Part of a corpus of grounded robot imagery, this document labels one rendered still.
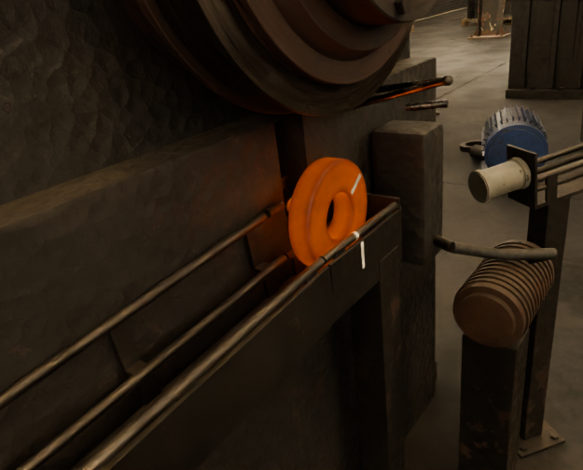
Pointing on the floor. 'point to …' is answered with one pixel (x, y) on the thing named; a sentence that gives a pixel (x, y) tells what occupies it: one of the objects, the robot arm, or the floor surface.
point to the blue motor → (512, 134)
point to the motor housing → (496, 354)
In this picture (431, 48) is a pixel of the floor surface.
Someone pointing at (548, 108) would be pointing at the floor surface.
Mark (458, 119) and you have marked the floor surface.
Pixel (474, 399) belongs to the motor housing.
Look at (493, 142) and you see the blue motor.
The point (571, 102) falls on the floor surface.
